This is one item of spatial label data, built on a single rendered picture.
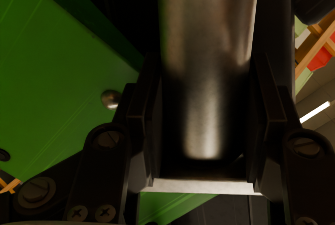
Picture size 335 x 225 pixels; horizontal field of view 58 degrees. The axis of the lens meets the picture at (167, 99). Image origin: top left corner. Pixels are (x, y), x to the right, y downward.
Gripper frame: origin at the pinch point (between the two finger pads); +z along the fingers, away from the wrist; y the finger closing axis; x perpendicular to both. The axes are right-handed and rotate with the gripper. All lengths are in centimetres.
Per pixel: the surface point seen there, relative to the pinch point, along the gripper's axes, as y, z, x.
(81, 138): -6.3, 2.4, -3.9
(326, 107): 225, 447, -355
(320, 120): 271, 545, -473
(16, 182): -311, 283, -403
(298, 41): 262, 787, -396
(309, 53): 101, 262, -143
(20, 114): -9.2, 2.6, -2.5
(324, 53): 123, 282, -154
